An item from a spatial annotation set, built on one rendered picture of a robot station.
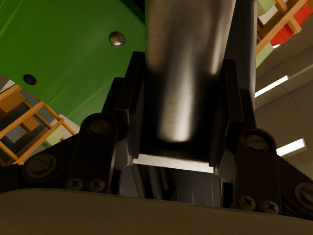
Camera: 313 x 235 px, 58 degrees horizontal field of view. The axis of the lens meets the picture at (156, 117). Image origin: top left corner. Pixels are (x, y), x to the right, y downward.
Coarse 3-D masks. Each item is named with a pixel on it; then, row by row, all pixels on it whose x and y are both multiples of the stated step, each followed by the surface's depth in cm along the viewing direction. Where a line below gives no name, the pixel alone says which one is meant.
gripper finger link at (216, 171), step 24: (216, 96) 12; (240, 96) 10; (216, 120) 11; (240, 120) 9; (216, 144) 10; (216, 168) 11; (288, 168) 9; (288, 192) 8; (312, 192) 8; (312, 216) 8
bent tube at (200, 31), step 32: (160, 0) 8; (192, 0) 8; (224, 0) 8; (160, 32) 9; (192, 32) 9; (224, 32) 9; (160, 64) 10; (192, 64) 9; (160, 96) 11; (192, 96) 10; (160, 128) 12; (192, 128) 12; (160, 160) 12; (192, 160) 12
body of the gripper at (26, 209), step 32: (32, 192) 7; (64, 192) 7; (0, 224) 6; (32, 224) 6; (64, 224) 6; (96, 224) 6; (128, 224) 6; (160, 224) 6; (192, 224) 6; (224, 224) 6; (256, 224) 6; (288, 224) 6
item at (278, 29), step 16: (272, 0) 312; (288, 0) 375; (304, 0) 319; (272, 16) 368; (288, 16) 310; (304, 16) 333; (272, 32) 302; (288, 32) 323; (256, 48) 294; (272, 48) 315; (256, 64) 307
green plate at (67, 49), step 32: (0, 0) 18; (32, 0) 17; (64, 0) 17; (96, 0) 17; (128, 0) 17; (0, 32) 19; (32, 32) 19; (64, 32) 19; (96, 32) 18; (128, 32) 18; (0, 64) 21; (32, 64) 21; (64, 64) 20; (96, 64) 20; (128, 64) 20; (64, 96) 23; (96, 96) 22
